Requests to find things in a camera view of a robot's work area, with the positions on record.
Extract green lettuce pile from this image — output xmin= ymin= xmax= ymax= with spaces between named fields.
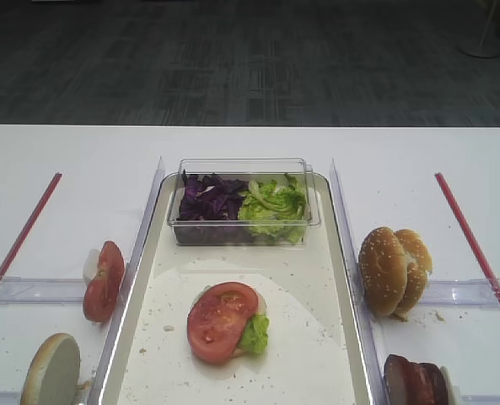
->
xmin=238 ymin=174 xmax=306 ymax=244

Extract green lettuce leaf on bun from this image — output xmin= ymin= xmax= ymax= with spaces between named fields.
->
xmin=237 ymin=314 xmax=270 ymax=354

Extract dark red meat patties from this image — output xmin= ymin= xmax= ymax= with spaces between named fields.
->
xmin=384 ymin=354 xmax=449 ymax=405

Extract clear plastic salad container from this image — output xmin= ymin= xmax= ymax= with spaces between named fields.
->
xmin=167 ymin=158 xmax=320 ymax=246

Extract shredded purple cabbage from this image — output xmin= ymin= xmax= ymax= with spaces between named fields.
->
xmin=177 ymin=171 xmax=248 ymax=221

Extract bottom bun slice on tray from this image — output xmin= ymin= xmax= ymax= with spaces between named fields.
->
xmin=191 ymin=286 xmax=266 ymax=360

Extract front sesame bun top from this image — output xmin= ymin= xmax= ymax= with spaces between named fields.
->
xmin=358 ymin=227 xmax=407 ymax=316

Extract sesame bun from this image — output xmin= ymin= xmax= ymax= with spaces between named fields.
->
xmin=394 ymin=229 xmax=433 ymax=320
xmin=358 ymin=227 xmax=407 ymax=316

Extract white metal tray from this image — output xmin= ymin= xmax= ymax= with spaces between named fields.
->
xmin=117 ymin=175 xmax=369 ymax=404

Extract left clear acrylic divider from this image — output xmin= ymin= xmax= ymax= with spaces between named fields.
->
xmin=86 ymin=160 xmax=165 ymax=404

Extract clear acrylic divider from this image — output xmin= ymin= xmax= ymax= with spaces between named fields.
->
xmin=86 ymin=160 xmax=165 ymax=404
xmin=330 ymin=159 xmax=389 ymax=404

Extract rear sesame bun top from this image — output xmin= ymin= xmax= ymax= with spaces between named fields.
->
xmin=394 ymin=229 xmax=433 ymax=320

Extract left red tape strip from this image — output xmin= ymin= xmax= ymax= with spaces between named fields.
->
xmin=0 ymin=172 xmax=62 ymax=283

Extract red tape strip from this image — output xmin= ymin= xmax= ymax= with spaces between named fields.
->
xmin=434 ymin=172 xmax=500 ymax=305
xmin=0 ymin=172 xmax=62 ymax=283

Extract right clear acrylic divider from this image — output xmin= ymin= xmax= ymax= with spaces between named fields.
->
xmin=330 ymin=159 xmax=389 ymax=404

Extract right red tape strip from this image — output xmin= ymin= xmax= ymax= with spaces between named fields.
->
xmin=434 ymin=172 xmax=500 ymax=305

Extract upright bun slice left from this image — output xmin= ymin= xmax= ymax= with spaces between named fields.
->
xmin=19 ymin=332 xmax=81 ymax=405

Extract white patty holder block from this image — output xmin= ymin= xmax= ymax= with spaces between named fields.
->
xmin=440 ymin=366 xmax=464 ymax=405

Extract upper right clear rail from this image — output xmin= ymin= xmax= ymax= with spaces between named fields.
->
xmin=418 ymin=278 xmax=500 ymax=309

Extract clear rail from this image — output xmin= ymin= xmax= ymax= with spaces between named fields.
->
xmin=460 ymin=395 xmax=500 ymax=405
xmin=418 ymin=278 xmax=500 ymax=309
xmin=0 ymin=277 xmax=86 ymax=305
xmin=0 ymin=391 xmax=21 ymax=405

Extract upper left clear rail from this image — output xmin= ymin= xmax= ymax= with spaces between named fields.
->
xmin=0 ymin=277 xmax=86 ymax=305

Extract lower right clear rail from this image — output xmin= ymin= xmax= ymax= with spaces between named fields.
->
xmin=460 ymin=395 xmax=500 ymax=405

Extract lower left clear rail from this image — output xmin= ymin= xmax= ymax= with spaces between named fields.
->
xmin=0 ymin=391 xmax=21 ymax=405

